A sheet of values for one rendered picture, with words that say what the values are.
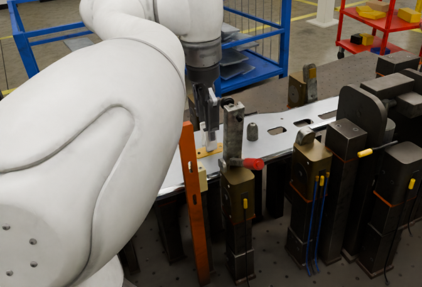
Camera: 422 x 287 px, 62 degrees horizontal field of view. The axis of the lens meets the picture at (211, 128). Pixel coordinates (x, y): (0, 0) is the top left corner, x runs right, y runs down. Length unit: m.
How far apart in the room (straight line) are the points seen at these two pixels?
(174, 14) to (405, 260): 0.87
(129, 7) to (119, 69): 0.48
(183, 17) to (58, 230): 0.60
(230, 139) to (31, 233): 0.58
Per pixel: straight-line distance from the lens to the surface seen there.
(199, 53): 0.75
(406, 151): 0.85
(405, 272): 1.12
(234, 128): 0.70
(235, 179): 0.76
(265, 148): 0.93
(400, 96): 0.89
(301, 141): 0.82
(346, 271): 1.07
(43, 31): 2.52
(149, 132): 0.21
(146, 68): 0.25
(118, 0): 0.71
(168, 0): 0.73
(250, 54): 3.80
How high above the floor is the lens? 1.55
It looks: 33 degrees down
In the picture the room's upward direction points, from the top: 5 degrees counter-clockwise
